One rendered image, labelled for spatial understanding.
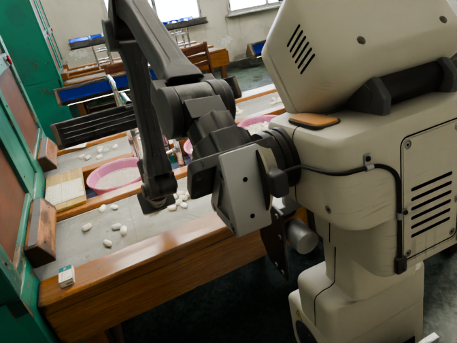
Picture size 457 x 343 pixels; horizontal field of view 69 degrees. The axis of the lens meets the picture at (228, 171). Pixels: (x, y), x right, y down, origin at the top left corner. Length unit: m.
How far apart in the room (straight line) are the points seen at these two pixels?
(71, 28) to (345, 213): 5.87
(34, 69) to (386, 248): 3.59
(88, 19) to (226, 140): 5.74
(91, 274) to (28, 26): 3.02
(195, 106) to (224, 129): 0.06
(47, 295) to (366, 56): 0.91
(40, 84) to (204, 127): 3.43
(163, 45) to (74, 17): 5.52
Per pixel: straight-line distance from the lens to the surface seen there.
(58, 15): 6.10
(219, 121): 0.43
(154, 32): 0.64
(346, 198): 0.40
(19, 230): 1.13
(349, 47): 0.40
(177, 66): 0.55
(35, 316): 1.01
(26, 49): 3.78
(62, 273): 1.04
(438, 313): 1.85
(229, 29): 6.64
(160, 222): 1.14
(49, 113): 3.87
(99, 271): 1.01
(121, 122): 1.10
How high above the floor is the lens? 1.39
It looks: 29 degrees down
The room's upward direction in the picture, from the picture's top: 10 degrees counter-clockwise
